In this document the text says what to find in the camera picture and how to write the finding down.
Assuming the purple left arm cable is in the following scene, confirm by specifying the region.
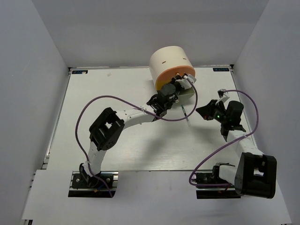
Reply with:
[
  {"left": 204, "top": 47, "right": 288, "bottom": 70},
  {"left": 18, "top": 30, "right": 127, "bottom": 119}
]
[{"left": 75, "top": 77, "right": 198, "bottom": 198}]

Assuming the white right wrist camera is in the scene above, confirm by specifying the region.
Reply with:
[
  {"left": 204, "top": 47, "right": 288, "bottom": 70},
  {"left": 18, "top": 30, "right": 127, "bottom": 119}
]
[{"left": 216, "top": 89, "right": 230, "bottom": 105}]

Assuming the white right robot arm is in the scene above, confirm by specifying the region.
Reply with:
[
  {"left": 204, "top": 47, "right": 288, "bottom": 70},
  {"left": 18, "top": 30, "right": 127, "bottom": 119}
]
[{"left": 192, "top": 100, "right": 277, "bottom": 199}]

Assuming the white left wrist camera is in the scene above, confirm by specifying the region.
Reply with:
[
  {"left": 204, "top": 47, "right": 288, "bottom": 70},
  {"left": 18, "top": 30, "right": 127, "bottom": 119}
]
[{"left": 176, "top": 74, "right": 196, "bottom": 90}]

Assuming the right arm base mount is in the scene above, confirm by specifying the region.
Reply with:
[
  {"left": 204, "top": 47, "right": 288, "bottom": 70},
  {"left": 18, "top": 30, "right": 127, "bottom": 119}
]
[{"left": 191, "top": 172, "right": 241, "bottom": 200}]

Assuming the blue label sticker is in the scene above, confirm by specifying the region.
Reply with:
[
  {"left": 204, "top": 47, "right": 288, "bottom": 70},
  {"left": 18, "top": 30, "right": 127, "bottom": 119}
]
[
  {"left": 213, "top": 67, "right": 230, "bottom": 72},
  {"left": 72, "top": 70, "right": 88, "bottom": 75}
]

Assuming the blue label sticker left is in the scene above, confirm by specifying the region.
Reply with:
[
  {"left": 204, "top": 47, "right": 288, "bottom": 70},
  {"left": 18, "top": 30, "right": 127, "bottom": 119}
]
[{"left": 72, "top": 70, "right": 88, "bottom": 75}]

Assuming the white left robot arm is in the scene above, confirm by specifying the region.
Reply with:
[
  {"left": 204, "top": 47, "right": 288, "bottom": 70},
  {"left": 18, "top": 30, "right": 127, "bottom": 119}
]
[{"left": 80, "top": 76, "right": 192, "bottom": 187}]

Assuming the blue label sticker right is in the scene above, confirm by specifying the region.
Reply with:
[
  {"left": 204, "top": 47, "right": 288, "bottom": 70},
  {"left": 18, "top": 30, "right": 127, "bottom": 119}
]
[{"left": 213, "top": 67, "right": 230, "bottom": 72}]

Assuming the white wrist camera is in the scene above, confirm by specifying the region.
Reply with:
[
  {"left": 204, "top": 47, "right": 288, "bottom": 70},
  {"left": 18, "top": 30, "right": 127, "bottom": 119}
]
[
  {"left": 176, "top": 74, "right": 196, "bottom": 90},
  {"left": 216, "top": 89, "right": 230, "bottom": 105}
]

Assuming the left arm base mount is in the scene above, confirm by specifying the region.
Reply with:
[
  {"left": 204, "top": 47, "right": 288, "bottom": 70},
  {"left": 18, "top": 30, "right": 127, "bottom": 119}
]
[{"left": 68, "top": 172, "right": 119, "bottom": 198}]

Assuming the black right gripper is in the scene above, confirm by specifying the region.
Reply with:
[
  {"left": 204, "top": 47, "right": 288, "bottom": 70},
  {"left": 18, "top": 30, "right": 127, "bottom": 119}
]
[{"left": 196, "top": 99, "right": 229, "bottom": 123}]

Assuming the green gel pen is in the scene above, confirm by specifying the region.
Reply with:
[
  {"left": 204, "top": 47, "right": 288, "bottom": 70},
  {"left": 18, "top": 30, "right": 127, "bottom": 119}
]
[{"left": 181, "top": 105, "right": 191, "bottom": 127}]

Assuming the round cream drawer organizer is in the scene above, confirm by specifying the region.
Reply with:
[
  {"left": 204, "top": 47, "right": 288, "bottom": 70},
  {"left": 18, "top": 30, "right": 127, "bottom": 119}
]
[{"left": 149, "top": 46, "right": 196, "bottom": 91}]

